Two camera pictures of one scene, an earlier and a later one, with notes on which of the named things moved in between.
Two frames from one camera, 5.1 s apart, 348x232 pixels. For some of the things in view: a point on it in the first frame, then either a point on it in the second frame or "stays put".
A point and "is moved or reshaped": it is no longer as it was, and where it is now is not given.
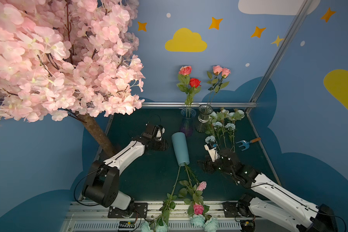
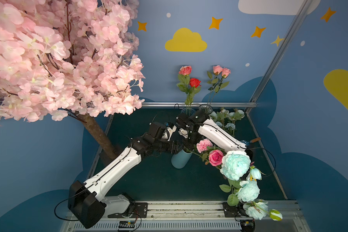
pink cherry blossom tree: (64, 60) stays put
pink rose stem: (220, 73) stays put
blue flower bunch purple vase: (237, 115) stays put
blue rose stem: (224, 135) is moved or reshaped
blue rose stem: (211, 224) → (241, 178)
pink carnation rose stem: (193, 189) → (202, 146)
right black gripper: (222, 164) → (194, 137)
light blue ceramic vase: (180, 142) is moved or reshaped
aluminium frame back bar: (180, 105) stays put
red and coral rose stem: (190, 86) stays put
